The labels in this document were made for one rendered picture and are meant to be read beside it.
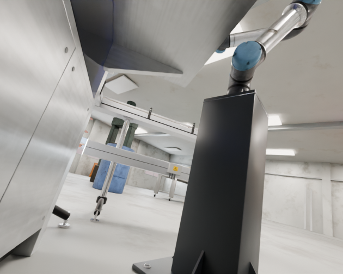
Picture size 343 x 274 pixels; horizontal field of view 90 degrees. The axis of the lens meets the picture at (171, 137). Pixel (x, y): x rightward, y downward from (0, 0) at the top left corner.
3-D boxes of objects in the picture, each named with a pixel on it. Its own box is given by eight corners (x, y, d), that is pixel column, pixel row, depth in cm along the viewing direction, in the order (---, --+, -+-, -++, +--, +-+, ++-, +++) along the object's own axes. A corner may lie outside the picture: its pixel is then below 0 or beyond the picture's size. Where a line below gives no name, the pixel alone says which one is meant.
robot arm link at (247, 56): (243, 87, 86) (314, 19, 91) (249, 66, 72) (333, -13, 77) (224, 74, 91) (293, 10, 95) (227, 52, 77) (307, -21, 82)
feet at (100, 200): (87, 221, 113) (95, 199, 117) (94, 208, 159) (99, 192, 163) (99, 223, 115) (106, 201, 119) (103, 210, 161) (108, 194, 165)
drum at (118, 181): (115, 191, 419) (127, 151, 447) (127, 195, 368) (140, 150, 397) (87, 185, 380) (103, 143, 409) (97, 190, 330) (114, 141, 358)
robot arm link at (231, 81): (248, 97, 96) (250, 77, 100) (253, 82, 84) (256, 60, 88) (226, 95, 100) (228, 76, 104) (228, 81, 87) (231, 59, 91)
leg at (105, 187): (93, 204, 134) (123, 116, 156) (95, 203, 142) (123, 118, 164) (105, 206, 136) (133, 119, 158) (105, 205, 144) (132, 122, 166)
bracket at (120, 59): (103, 66, 72) (112, 42, 76) (103, 70, 75) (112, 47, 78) (177, 95, 80) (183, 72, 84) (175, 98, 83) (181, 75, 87)
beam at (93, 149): (83, 153, 139) (88, 139, 143) (84, 154, 147) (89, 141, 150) (245, 195, 179) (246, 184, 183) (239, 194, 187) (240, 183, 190)
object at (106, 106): (62, 94, 140) (69, 78, 145) (66, 101, 155) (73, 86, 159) (251, 156, 188) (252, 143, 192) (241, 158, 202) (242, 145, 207)
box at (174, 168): (168, 172, 153) (170, 162, 156) (166, 172, 158) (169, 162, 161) (180, 175, 156) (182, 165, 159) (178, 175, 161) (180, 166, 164)
